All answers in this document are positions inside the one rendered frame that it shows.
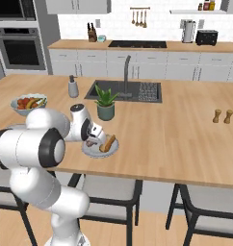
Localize brown long bun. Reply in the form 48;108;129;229
99;134;117;153

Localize red food pieces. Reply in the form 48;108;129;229
15;97;39;111

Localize black toaster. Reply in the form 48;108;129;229
194;29;220;47

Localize yellow food piece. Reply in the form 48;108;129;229
26;98;40;109

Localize black hob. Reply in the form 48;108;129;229
107;39;168;50

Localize wooden rail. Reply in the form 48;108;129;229
129;6;152;11

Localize black chair grey seat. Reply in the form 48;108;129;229
0;165;39;246
66;172;144;246
165;183;233;246

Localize dark grey tap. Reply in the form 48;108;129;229
117;54;134;98

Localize white wall shelf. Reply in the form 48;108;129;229
168;9;228;15

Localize white wall cupboards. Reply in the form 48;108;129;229
44;0;112;15

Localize white base cupboards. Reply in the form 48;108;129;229
47;48;233;84

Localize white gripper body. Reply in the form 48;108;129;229
88;131;108;146

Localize wooden shaker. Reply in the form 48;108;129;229
222;109;233;125
212;109;223;124

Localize grey soap dispenser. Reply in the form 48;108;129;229
67;74;80;99

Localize steel oven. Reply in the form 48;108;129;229
0;20;49;77

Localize grey round plate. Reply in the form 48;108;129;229
81;134;120;159

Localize wooden knife block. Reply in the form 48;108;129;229
87;21;98;43

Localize green plant in grey pot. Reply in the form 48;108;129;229
93;83;120;122

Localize pale blue bowl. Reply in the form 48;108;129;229
10;93;48;117

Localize black sink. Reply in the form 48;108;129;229
84;79;164;105

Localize black microwave oven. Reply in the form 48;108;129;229
0;0;38;22

